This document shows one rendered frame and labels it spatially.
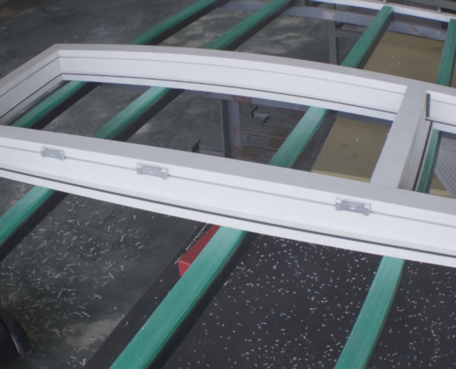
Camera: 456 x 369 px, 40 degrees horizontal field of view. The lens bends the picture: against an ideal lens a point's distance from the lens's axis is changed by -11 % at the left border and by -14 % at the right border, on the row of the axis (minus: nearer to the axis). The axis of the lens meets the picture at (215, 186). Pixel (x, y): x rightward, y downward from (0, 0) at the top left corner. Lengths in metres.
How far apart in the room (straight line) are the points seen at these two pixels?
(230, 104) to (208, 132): 1.60
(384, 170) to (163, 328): 0.38
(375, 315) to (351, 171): 0.78
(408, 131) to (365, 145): 0.59
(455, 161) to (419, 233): 0.75
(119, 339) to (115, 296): 1.04
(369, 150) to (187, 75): 0.49
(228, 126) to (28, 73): 0.49
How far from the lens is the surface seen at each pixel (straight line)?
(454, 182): 1.54
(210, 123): 3.23
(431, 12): 2.11
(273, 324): 1.20
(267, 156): 2.25
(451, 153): 1.67
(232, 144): 1.59
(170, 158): 0.99
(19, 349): 1.98
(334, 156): 1.61
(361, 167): 1.56
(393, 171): 0.96
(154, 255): 2.39
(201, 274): 0.88
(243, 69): 1.35
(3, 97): 1.43
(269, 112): 2.54
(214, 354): 1.15
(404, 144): 1.03
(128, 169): 1.02
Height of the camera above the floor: 1.41
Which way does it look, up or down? 31 degrees down
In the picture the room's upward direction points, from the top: 4 degrees counter-clockwise
